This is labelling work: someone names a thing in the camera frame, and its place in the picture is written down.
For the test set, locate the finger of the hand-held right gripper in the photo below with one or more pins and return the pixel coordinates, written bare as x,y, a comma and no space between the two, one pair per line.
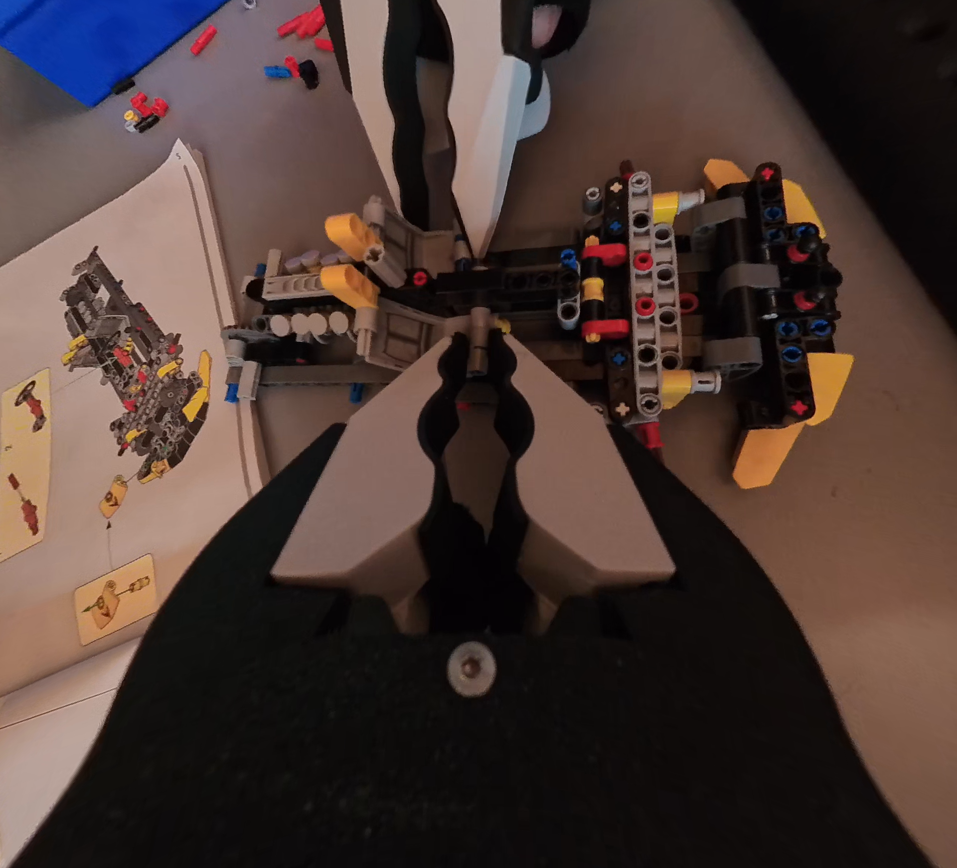
366,61
478,61

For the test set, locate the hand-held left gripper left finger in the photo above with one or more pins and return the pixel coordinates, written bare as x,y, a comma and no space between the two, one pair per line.
359,502

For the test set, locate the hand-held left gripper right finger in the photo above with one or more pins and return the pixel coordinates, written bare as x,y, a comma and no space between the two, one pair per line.
590,502

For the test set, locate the grey lego panel piece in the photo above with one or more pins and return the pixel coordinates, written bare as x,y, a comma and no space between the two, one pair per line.
426,244

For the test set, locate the lego car chassis model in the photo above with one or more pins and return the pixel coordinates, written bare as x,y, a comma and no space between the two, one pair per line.
673,300

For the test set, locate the open lego instruction booklet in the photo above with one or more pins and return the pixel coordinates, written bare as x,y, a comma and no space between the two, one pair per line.
112,247

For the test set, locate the pile of red blue pins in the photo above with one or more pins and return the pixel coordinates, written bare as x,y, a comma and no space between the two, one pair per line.
299,27

